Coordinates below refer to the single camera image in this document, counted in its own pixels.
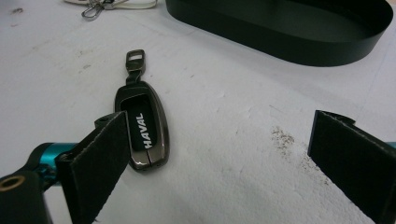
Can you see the black key rack with tray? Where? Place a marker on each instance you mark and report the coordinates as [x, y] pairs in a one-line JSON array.
[[280, 46]]

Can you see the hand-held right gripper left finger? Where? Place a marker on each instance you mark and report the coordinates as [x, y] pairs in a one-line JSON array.
[[96, 174]]

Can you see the dark metal car key fob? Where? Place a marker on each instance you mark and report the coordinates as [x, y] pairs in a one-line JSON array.
[[137, 90]]

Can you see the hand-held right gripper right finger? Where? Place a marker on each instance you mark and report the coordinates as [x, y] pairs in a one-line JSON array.
[[355, 165]]

